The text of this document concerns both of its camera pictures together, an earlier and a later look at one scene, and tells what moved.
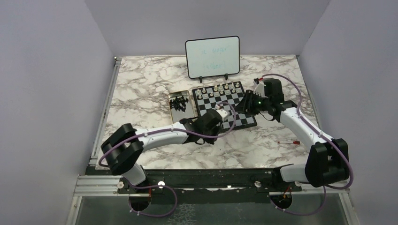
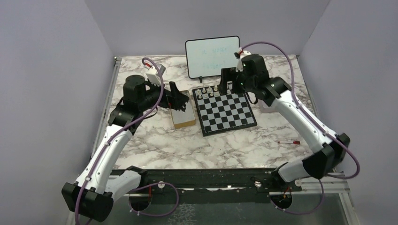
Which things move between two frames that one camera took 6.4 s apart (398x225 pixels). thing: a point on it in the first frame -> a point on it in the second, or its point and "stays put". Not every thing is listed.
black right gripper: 245,105 -> 228,74
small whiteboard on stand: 214,56 stays put
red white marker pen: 294,142 stays put
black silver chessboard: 206,98 stays put
